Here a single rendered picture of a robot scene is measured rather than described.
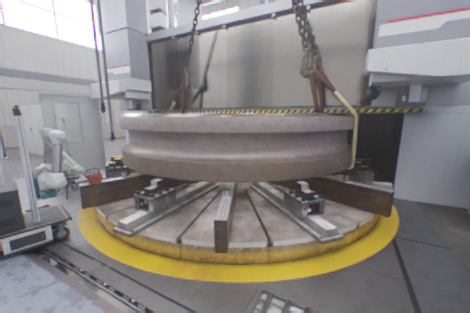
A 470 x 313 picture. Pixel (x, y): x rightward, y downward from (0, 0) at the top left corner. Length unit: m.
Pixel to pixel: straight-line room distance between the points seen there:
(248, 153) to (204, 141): 0.63
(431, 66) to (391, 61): 0.42
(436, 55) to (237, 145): 2.59
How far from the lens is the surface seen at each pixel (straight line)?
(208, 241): 2.71
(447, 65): 3.67
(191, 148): 3.13
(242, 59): 6.19
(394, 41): 4.08
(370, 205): 3.87
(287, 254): 2.92
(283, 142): 3.11
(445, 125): 5.68
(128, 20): 6.89
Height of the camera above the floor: 1.74
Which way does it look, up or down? 11 degrees down
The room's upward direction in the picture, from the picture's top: straight up
